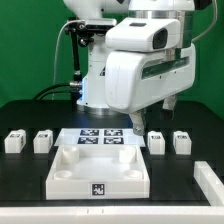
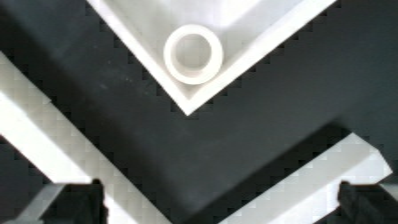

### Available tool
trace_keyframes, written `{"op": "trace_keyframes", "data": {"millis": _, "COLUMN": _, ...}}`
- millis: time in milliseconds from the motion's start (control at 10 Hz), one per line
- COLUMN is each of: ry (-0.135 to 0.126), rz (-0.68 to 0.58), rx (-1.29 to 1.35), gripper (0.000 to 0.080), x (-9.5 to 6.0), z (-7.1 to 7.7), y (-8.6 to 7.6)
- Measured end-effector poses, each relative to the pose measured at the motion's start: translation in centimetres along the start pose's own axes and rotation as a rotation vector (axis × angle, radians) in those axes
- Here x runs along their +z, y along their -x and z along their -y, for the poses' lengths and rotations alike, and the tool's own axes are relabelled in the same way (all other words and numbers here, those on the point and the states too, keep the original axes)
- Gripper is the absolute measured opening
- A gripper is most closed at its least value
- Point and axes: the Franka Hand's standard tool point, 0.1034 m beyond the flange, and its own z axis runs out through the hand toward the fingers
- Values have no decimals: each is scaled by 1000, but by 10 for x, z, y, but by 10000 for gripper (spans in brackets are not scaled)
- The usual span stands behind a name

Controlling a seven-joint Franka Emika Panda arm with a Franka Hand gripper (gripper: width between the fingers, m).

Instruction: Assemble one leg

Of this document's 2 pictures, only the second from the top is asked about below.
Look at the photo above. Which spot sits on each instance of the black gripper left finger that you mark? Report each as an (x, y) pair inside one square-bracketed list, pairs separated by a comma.
[(66, 204)]

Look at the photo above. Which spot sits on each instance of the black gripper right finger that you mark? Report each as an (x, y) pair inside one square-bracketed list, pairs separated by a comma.
[(368, 204)]

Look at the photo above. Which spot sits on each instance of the white square tabletop part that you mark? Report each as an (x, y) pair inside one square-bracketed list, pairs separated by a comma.
[(201, 38)]

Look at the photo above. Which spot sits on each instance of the white U-shaped obstacle fence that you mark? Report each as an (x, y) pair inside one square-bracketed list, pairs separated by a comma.
[(295, 203)]

